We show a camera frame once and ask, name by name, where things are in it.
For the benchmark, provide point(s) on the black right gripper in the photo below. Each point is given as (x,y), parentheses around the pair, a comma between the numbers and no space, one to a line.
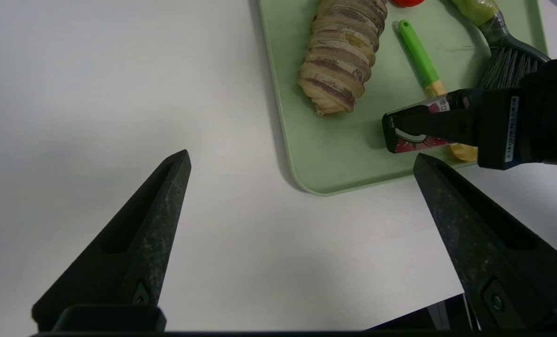
(540,121)

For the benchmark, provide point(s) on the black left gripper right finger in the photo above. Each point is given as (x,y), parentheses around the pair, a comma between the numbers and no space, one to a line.
(498,252)

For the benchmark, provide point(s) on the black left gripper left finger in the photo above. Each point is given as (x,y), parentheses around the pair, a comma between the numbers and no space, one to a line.
(133,252)

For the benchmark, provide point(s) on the black gum box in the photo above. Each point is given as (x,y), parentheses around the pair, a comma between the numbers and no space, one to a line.
(423,142)

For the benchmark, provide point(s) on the swirled purple bread roll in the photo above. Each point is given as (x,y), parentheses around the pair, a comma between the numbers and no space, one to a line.
(341,56)

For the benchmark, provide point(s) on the light green plastic tray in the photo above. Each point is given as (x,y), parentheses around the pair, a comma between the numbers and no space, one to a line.
(334,154)

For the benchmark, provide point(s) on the red rubber duck toy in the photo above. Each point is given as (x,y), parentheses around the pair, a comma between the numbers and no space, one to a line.
(407,3)

